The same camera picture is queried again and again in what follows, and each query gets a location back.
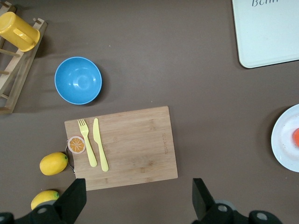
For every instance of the blue bowl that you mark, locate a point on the blue bowl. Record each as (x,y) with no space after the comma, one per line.
(78,80)

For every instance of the wooden cutting board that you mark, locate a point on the wooden cutting board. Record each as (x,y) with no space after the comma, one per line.
(135,151)

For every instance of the orange mandarin fruit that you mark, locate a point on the orange mandarin fruit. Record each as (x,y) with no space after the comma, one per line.
(296,137)

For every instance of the wooden mug rack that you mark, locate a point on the wooden mug rack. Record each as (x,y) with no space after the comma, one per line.
(19,70)

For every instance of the yellow plastic knife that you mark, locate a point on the yellow plastic knife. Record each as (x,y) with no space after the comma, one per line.
(97,133)

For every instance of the yellow plastic fork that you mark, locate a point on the yellow plastic fork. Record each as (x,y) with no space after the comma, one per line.
(90,151)

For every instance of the yellow lemon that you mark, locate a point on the yellow lemon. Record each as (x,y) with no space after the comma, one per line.
(43,198)
(53,163)

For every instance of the white round plate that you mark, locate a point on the white round plate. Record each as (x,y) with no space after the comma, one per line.
(283,140)

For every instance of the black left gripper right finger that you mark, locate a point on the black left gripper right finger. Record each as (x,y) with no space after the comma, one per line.
(203,203)

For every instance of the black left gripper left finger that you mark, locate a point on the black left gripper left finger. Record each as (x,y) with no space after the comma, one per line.
(70,200)

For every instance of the yellow mug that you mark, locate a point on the yellow mug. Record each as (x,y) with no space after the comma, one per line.
(16,30)

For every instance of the cream bear print tray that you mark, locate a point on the cream bear print tray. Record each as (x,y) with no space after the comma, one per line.
(268,35)

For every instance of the round orange slice tag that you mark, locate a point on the round orange slice tag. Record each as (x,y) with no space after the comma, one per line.
(76,144)

